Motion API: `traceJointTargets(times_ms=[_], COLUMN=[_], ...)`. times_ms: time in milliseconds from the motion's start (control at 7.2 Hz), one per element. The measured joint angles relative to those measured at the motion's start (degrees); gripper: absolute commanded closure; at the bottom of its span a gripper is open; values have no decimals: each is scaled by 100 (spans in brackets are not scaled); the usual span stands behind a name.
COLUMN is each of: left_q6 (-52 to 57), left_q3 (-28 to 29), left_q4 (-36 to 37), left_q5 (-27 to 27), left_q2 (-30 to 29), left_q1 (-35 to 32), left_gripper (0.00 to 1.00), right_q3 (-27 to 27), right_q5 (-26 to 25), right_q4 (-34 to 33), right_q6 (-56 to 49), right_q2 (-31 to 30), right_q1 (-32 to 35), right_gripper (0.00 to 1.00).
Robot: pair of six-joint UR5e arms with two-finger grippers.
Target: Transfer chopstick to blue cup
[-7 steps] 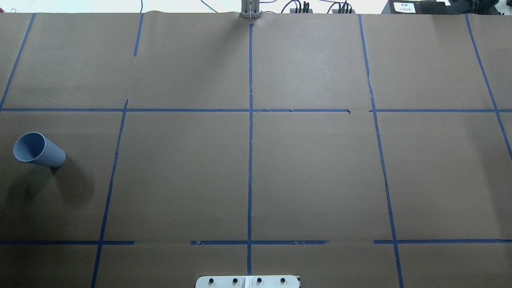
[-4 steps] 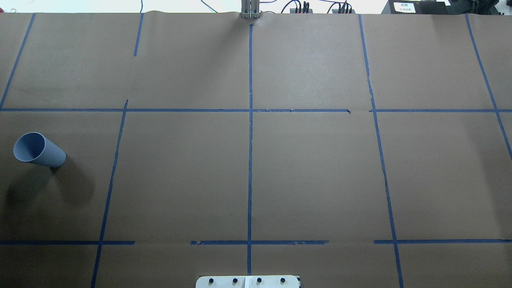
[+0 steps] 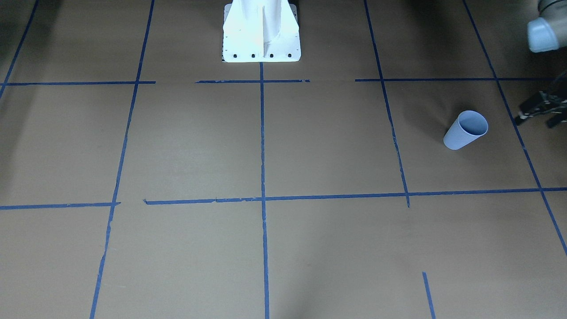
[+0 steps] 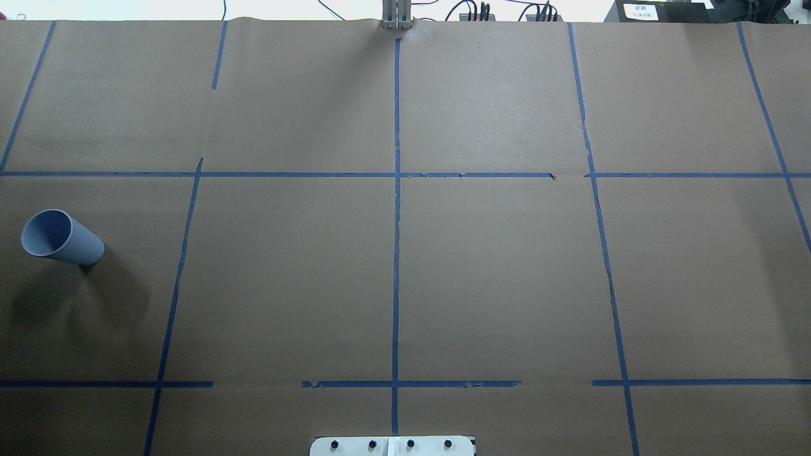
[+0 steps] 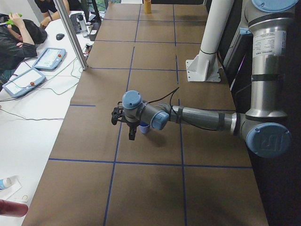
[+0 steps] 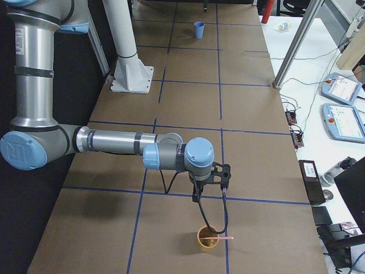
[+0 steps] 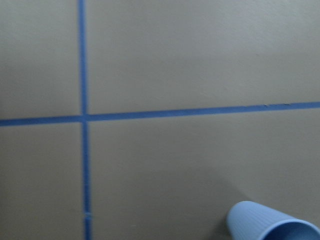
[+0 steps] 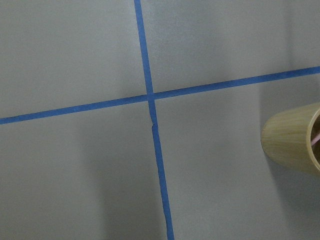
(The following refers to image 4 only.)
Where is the black box with label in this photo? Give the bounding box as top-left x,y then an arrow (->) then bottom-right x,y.
603,1 -> 710,23

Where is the blue ribbed paper cup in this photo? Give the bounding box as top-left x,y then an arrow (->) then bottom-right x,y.
21,210 -> 105,266

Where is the terminal connector block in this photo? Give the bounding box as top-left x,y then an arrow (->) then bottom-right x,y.
519,2 -> 562,22
459,1 -> 495,22

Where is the left terminal connector block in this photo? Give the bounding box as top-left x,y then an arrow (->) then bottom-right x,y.
459,1 -> 495,22

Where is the aluminium frame post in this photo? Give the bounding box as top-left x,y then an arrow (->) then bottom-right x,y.
380,0 -> 413,30

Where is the right terminal connector block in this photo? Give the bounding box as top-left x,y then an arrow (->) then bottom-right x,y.
519,2 -> 562,22

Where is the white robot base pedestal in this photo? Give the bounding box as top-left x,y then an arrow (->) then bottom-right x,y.
309,435 -> 477,455

